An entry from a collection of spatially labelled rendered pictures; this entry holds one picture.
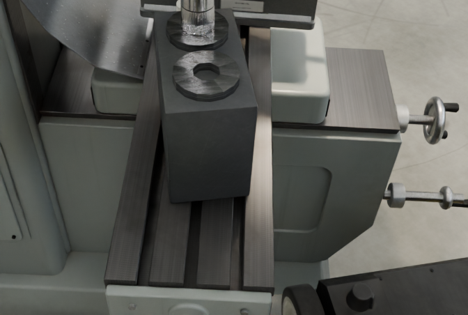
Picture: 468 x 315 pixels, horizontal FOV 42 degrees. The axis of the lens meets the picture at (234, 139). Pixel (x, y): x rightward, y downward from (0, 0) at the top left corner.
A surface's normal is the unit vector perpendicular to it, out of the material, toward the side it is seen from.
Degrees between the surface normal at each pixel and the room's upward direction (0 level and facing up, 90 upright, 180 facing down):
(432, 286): 0
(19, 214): 89
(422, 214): 0
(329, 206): 90
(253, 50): 0
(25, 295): 68
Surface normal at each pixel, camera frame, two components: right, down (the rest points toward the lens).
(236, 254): 0.04, -0.69
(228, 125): 0.15, 0.73
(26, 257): -0.02, 0.59
